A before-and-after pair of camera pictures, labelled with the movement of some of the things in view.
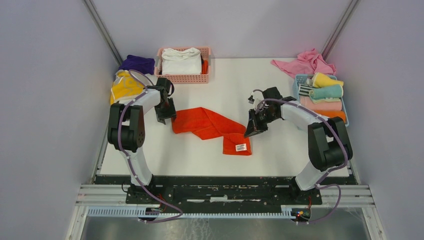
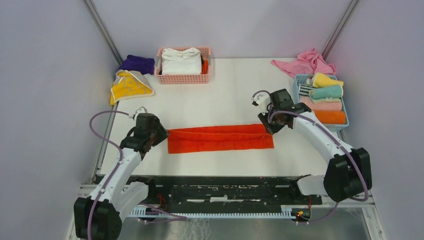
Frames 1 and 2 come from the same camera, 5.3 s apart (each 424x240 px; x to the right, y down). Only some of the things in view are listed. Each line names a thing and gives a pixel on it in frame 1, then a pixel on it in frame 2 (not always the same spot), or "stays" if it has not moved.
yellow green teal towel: x=333 y=93 stays
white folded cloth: x=181 y=61 stays
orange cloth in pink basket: x=205 y=67 stays
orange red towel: x=205 y=124 -> x=219 y=138
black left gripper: x=171 y=113 -> x=163 y=133
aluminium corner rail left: x=98 y=22 stays
